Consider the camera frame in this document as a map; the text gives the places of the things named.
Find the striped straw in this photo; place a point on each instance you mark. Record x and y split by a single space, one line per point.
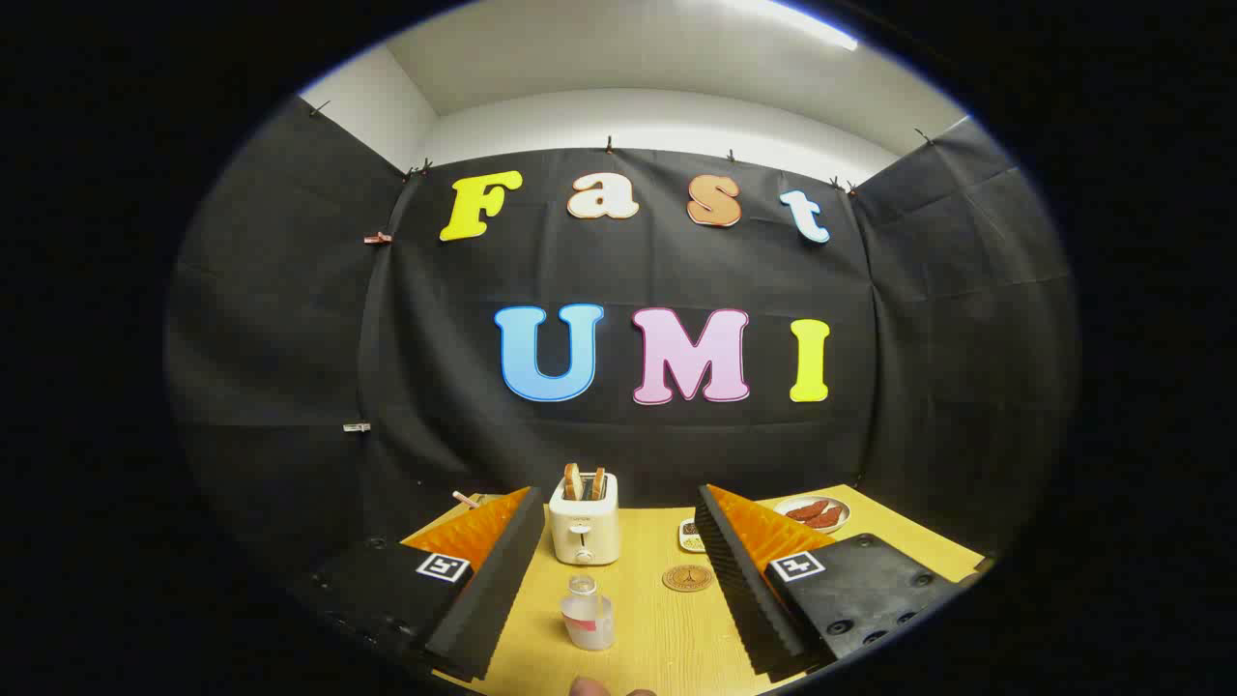
465 499

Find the round wooden coaster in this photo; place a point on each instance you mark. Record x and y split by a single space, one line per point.
688 578

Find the clear juice bottle red label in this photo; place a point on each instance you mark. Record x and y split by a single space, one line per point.
588 619

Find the white toaster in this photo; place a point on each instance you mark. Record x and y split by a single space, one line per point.
585 532

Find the wooden table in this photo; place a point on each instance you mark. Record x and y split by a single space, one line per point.
657 638

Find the toast slice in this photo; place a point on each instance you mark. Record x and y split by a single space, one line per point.
573 481
598 483

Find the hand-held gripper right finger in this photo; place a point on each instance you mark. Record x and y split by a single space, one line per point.
744 590

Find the red sausage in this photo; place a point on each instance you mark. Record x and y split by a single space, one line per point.
826 518
807 510

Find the white round plate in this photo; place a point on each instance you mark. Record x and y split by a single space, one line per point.
841 505

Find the white divided dish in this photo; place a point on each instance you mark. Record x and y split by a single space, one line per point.
688 536

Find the black backdrop cloth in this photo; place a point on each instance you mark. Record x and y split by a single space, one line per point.
676 271

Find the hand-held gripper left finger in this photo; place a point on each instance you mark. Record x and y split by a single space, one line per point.
493 590

